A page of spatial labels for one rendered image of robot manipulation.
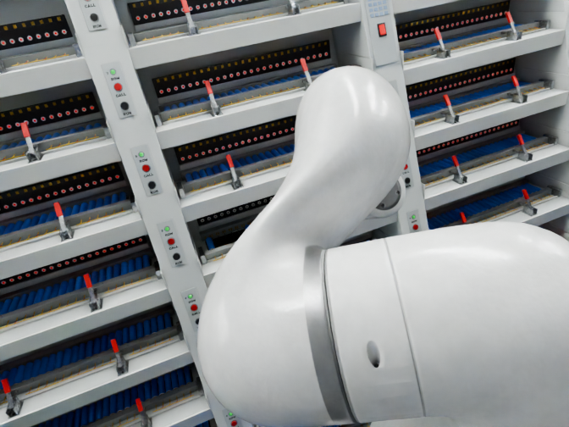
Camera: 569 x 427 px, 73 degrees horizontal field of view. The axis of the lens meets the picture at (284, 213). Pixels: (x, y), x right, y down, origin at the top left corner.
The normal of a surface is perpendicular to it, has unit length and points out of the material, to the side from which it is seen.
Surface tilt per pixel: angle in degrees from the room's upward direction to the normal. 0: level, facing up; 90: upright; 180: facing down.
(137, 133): 90
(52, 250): 107
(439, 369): 85
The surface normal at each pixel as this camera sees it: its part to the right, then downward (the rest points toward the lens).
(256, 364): -0.35, -0.05
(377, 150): 0.54, 0.08
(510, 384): -0.11, 0.40
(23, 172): 0.34, 0.43
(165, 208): 0.29, 0.18
